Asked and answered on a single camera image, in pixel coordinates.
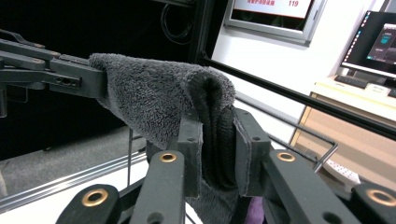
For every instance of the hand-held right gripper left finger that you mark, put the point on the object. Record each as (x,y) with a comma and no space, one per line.
(162,193)

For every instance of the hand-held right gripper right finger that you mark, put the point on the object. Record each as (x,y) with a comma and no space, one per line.
(292,186)

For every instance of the dark grey towel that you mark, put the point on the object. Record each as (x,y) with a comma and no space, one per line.
(149,93)

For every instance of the white power strip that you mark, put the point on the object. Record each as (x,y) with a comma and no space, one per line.
(342,172)

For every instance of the black curtain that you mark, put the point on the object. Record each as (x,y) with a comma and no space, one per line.
(93,25)

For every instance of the wooden desk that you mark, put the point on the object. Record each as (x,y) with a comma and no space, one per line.
(358,146)

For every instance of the black keyboard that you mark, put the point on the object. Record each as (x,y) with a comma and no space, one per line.
(351,81)

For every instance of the small white box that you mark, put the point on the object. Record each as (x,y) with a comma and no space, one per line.
(377,90)

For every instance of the computer monitor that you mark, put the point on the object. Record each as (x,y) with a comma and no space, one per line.
(373,40)

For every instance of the aluminium floor rail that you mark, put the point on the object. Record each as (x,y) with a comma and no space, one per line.
(77,180)

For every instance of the black metal frame crossbar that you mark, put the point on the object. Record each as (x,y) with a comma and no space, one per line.
(311,101)

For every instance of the black metal frame strut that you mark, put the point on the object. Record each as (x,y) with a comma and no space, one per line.
(202,31)

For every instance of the framed wall sign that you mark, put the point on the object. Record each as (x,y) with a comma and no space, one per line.
(274,7)

